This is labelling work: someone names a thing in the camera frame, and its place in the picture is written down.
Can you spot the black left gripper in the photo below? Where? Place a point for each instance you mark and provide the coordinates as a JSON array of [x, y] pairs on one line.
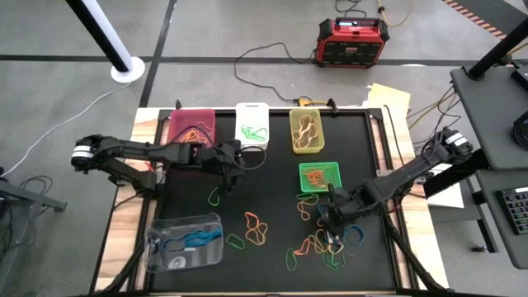
[[222, 163]]

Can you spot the yellow paper folder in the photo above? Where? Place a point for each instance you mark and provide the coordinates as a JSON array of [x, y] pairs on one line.
[[392, 101]]

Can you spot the white plastic basket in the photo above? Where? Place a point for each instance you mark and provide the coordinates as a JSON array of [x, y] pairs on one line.
[[251, 113]]

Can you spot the black clamp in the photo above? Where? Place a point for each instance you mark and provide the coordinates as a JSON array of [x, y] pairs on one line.
[[178, 104], [331, 104]]

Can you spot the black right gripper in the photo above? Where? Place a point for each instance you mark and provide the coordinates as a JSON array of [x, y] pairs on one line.
[[340, 206]]

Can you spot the red black power station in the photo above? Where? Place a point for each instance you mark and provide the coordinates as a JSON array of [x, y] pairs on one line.
[[350, 45]]

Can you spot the thin green rubber band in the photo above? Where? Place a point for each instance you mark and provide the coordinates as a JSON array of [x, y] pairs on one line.
[[309, 194]]

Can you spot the white black pole with base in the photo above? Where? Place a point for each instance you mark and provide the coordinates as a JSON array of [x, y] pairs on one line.
[[128, 70]]

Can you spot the black keyboard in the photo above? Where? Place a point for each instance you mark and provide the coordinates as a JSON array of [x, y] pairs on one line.
[[517, 210]]

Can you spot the yellow plastic basket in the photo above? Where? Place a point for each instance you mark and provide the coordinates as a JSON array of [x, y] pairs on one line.
[[293, 113]]

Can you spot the yellow rubber band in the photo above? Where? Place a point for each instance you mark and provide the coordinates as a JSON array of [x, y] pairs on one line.
[[300, 212], [264, 239], [319, 247]]

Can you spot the tan rubber band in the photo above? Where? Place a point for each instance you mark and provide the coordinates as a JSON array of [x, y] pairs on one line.
[[294, 142], [338, 247], [317, 132], [307, 117]]

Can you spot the black stand post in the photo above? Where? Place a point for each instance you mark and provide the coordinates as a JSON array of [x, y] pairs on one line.
[[497, 51]]

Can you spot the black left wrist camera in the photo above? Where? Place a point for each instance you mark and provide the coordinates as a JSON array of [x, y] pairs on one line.
[[234, 145]]

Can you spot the grey side table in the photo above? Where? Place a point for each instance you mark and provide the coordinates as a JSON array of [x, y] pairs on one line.
[[491, 123]]

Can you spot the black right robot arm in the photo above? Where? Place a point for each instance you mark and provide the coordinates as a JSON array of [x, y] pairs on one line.
[[396, 179]]

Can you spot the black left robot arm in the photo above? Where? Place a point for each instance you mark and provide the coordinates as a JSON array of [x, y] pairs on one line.
[[136, 150]]

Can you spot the grey desk frame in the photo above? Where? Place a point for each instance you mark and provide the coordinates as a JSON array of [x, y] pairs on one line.
[[29, 199]]

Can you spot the pink plastic basket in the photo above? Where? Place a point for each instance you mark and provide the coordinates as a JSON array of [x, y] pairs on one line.
[[181, 119]]

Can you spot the dark blue rubber band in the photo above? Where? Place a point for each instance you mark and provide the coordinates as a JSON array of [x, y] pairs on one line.
[[166, 244]]

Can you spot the wide blue rubber band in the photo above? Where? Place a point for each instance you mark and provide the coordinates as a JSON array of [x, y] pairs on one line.
[[202, 238]]

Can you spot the clear plastic bin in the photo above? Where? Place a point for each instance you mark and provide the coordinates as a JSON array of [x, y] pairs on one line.
[[206, 260]]

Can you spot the green lattice basket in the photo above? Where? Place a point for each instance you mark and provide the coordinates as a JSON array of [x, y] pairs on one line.
[[303, 167]]

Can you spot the white paper sheet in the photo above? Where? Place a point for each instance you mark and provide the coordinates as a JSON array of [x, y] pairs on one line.
[[451, 200]]

